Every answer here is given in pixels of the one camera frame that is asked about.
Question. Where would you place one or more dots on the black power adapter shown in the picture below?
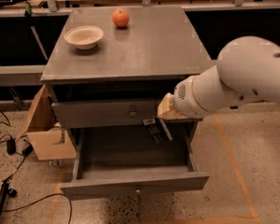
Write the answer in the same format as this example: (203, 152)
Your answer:
(11, 146)

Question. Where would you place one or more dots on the black stand leg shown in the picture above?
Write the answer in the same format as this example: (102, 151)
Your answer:
(5, 191)

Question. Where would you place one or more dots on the closed upper grey drawer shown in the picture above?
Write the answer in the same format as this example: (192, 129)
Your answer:
(104, 113)

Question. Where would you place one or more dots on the orange round fruit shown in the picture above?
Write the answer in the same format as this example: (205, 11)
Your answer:
(120, 17)

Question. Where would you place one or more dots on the white paper bowl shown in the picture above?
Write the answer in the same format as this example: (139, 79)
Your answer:
(84, 37)

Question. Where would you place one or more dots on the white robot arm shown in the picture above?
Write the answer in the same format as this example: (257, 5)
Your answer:
(247, 70)

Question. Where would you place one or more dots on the grey wooden drawer cabinet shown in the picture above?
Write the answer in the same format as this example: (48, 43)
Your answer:
(154, 33)

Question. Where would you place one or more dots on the brown cardboard box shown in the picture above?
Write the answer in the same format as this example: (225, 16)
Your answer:
(49, 140)

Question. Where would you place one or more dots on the grey metal rail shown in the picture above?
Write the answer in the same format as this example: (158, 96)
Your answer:
(92, 71)

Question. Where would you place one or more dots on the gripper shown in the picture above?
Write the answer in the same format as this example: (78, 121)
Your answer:
(184, 100)

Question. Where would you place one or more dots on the open lower grey drawer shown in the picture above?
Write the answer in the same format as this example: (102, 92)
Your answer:
(126, 161)

